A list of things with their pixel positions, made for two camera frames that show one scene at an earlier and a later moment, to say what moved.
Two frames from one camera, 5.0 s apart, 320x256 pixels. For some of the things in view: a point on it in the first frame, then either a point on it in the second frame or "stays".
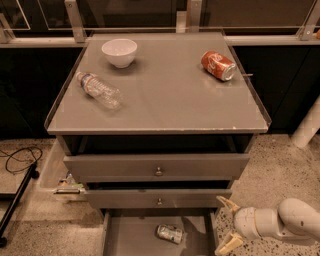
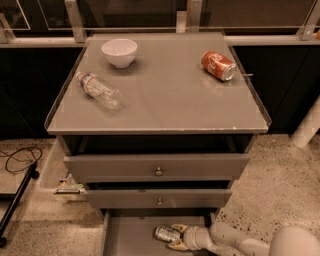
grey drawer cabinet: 155,127 stays
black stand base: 15,199 stays
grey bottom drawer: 133,231 stays
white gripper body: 244,222 -> 189,237
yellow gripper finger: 231,243 -> 177,245
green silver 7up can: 169,233 stays
